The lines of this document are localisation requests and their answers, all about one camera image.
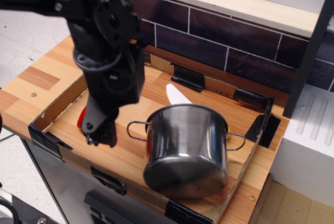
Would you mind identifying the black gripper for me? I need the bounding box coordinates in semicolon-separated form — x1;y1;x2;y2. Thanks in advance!
73;44;145;148

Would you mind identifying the stainless steel pot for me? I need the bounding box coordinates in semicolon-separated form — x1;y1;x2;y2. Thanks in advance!
126;103;246;200

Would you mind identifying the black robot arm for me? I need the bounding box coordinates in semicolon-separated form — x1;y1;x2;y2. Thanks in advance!
1;0;145;147

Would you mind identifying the cardboard fence with black tape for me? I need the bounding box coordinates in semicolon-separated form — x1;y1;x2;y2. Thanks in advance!
29;41;286;223

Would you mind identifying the red plastic strawberry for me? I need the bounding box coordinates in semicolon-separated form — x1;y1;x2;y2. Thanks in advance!
77;107;87;129

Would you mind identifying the black toy oven panel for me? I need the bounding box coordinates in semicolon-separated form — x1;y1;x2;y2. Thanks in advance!
83;192;135;223

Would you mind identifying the yellow toy piece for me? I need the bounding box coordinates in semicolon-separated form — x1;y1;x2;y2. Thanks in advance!
226;128;231;140

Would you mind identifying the white sink drainboard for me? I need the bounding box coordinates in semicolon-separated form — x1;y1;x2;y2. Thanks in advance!
270;85;333;206

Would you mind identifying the dark shelf frame with backsplash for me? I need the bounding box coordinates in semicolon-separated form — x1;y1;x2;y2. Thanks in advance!
132;0;333;115

